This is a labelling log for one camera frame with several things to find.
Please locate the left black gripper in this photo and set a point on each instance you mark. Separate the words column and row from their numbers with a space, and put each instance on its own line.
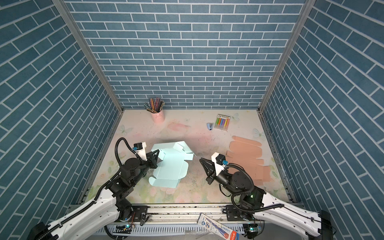
column 154, row 160

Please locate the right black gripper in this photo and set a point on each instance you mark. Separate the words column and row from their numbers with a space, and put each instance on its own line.
column 211, row 172

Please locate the mint green paper box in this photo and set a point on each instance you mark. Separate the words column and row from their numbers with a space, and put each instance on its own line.
column 173, row 165

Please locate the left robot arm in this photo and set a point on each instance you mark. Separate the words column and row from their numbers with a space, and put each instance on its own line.
column 110, row 202

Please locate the flat pink paper box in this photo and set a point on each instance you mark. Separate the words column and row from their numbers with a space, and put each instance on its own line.
column 248, row 154

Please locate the white red toothpaste box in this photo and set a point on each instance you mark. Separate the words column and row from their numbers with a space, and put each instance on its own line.
column 217, row 228

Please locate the pink pencil cup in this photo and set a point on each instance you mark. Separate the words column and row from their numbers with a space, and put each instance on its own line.
column 159, row 117

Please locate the clear case of markers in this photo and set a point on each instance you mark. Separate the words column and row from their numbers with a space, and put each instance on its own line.
column 222, row 122

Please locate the bundle of coloured pencils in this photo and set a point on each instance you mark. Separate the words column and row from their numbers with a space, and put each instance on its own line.
column 155, row 105

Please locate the right green circuit board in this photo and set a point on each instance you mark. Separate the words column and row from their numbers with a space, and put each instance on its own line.
column 251, row 231

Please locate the green circuit board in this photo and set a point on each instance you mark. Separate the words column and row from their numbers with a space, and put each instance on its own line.
column 123, row 229
column 251, row 231

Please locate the left green circuit board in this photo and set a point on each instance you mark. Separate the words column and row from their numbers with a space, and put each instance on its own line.
column 123, row 229

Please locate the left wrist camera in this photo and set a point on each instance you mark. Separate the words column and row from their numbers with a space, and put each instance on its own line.
column 140, row 151

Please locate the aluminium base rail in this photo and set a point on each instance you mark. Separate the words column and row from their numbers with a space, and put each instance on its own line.
column 159, row 220

